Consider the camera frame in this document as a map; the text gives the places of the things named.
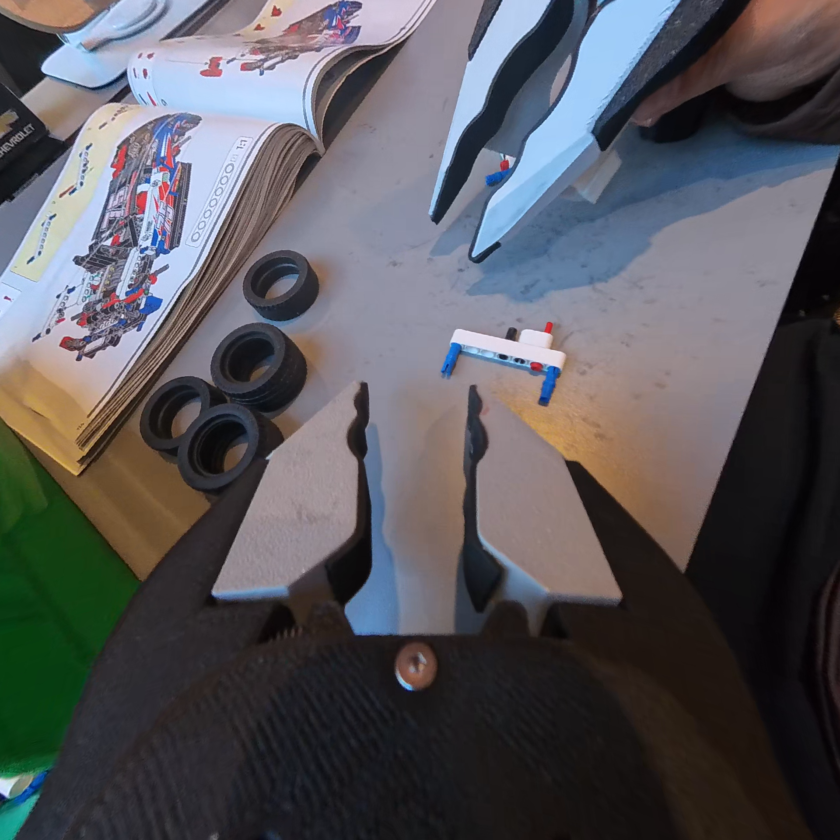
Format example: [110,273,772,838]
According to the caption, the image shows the black cardboard box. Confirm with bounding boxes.
[0,82,50,206]

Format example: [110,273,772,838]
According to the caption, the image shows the person's torso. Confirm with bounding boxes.
[684,217,840,840]

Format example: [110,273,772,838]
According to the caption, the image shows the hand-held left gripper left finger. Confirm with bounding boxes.
[211,381,374,614]

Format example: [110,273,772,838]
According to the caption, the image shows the person's right forearm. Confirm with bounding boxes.
[728,66,840,147]

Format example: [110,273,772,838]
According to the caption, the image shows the person's right hand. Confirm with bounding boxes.
[626,0,840,130]

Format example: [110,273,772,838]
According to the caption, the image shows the black rubber toy tyre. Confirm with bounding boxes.
[139,376,227,454]
[210,322,308,413]
[241,250,321,323]
[177,403,284,494]

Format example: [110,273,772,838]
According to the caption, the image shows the open instruction booklet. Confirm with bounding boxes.
[0,0,439,477]

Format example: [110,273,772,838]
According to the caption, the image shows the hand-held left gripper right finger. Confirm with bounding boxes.
[461,385,623,614]

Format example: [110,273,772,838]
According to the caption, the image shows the grey desk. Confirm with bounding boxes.
[0,0,840,581]

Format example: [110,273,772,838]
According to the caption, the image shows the green plastic bin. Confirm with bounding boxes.
[0,420,143,840]

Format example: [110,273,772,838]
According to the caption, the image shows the white holed brick beam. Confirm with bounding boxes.
[449,328,568,371]

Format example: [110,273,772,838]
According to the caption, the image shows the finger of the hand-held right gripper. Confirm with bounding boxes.
[428,0,575,227]
[467,0,683,265]

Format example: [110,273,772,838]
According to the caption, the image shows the white stand base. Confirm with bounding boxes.
[41,0,232,90]

